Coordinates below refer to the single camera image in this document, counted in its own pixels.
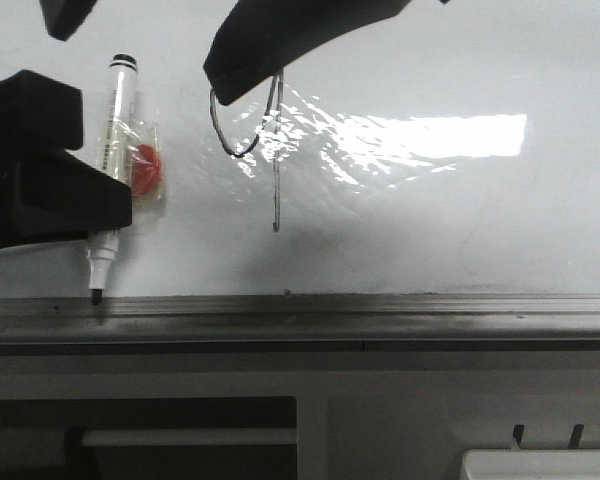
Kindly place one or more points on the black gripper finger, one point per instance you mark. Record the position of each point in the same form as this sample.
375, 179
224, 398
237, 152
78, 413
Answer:
46, 193
258, 39

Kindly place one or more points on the white black-tip whiteboard marker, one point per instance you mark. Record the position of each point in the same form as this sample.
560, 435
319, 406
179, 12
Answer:
103, 246

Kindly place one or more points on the red magnet taped to marker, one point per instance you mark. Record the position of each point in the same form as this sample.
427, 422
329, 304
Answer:
146, 169

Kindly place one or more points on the white whiteboard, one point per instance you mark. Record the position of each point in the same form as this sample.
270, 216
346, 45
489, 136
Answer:
452, 149

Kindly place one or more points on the grey metal whiteboard tray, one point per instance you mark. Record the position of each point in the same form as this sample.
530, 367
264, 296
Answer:
298, 322

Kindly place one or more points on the white box corner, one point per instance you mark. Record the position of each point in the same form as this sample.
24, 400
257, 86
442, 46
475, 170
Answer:
530, 464

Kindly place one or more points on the black left wall hook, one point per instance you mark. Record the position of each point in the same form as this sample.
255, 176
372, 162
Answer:
517, 436

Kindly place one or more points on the black wall hook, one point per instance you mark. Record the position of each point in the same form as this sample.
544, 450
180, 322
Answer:
576, 436
517, 436

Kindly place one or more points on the black right wall hook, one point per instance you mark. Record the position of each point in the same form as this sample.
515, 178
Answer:
576, 436

